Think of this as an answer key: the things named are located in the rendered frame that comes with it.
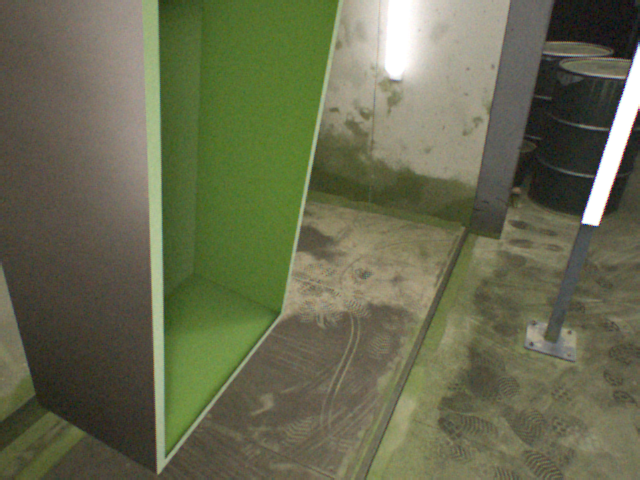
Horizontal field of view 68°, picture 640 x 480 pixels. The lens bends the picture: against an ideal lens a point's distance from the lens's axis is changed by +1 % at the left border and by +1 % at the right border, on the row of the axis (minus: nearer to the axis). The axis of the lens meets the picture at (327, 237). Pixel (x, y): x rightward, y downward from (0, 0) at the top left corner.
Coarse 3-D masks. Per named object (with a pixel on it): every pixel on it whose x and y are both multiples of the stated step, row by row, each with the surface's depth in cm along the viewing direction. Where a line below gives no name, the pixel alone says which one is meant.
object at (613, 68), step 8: (568, 64) 296; (576, 64) 298; (584, 64) 298; (592, 64) 297; (600, 64) 298; (608, 64) 297; (616, 64) 297; (624, 64) 296; (592, 72) 278; (600, 72) 277; (608, 72) 277; (616, 72) 275; (624, 72) 277
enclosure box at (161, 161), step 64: (0, 0) 58; (64, 0) 54; (128, 0) 51; (192, 0) 109; (256, 0) 107; (320, 0) 102; (0, 64) 63; (64, 64) 59; (128, 64) 55; (192, 64) 118; (256, 64) 115; (320, 64) 108; (0, 128) 70; (64, 128) 64; (128, 128) 60; (192, 128) 128; (256, 128) 123; (0, 192) 78; (64, 192) 71; (128, 192) 65; (192, 192) 141; (256, 192) 133; (0, 256) 87; (64, 256) 79; (128, 256) 72; (192, 256) 156; (256, 256) 145; (64, 320) 89; (128, 320) 81; (192, 320) 144; (256, 320) 149; (64, 384) 102; (128, 384) 91; (192, 384) 126; (128, 448) 105
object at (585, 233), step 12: (588, 228) 176; (576, 240) 180; (588, 240) 178; (576, 252) 182; (576, 264) 185; (564, 276) 189; (576, 276) 187; (564, 288) 191; (564, 300) 194; (552, 312) 201; (564, 312) 196; (552, 324) 201; (552, 336) 204
